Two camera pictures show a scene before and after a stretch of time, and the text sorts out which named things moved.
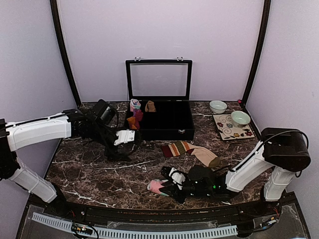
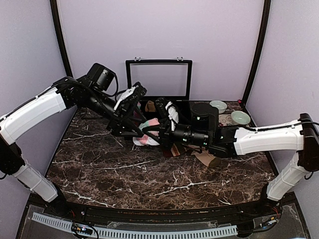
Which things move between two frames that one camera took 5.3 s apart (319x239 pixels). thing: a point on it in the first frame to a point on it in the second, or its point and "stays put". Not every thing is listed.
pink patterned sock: x=154 y=185 to x=146 y=140
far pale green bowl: x=218 y=106 stays put
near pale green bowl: x=240 y=118 stays put
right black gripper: x=175 y=194 to x=165 y=135
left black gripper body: x=112 y=155 to x=115 y=121
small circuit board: x=81 y=228 stays put
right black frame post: x=258 y=50 stays put
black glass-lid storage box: x=164 y=87 stays put
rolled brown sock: x=150 y=106 stays put
